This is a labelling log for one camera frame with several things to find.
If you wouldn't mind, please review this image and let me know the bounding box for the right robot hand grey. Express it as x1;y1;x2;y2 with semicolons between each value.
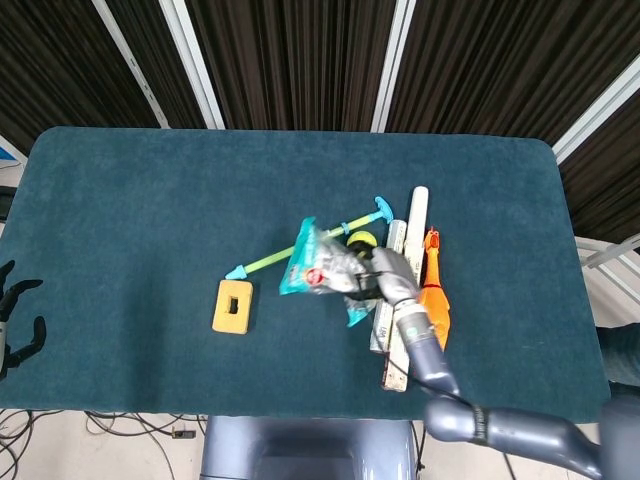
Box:
352;246;419;306

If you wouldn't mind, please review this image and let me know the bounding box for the left robot hand black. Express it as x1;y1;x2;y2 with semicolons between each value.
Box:
0;259;47;381

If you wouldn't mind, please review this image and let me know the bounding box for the black floor cable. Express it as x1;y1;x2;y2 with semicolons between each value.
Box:
84;410;209;480

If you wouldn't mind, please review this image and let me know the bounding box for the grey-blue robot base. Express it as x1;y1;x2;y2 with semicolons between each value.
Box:
199;415;417;480

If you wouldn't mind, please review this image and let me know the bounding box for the yellow rubber chicken toy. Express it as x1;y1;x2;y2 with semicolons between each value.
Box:
417;225;453;351

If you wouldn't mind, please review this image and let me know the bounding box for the long white box red end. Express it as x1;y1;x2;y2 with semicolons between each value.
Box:
379;186;431;392

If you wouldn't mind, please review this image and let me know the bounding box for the white metal frame post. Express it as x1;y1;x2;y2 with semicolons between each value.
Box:
552;63;640;164
92;0;170;129
159;0;226;130
370;0;417;132

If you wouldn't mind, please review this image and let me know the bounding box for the yellow-green tennis ball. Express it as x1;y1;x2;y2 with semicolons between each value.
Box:
346;231;376;257

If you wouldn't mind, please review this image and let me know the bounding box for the teal snack bag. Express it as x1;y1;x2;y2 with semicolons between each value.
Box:
278;216;381;329

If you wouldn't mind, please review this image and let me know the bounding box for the teal velvet tablecloth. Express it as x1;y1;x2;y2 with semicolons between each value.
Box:
0;125;612;421

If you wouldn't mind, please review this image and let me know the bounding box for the yellow sponge block with hole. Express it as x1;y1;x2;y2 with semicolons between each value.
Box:
211;279;255;335

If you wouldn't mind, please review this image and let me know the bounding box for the white rack frame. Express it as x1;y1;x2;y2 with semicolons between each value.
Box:
574;233;640;321

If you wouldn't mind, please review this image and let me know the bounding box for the green stick with blue handle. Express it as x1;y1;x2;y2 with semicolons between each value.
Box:
224;196;396;281

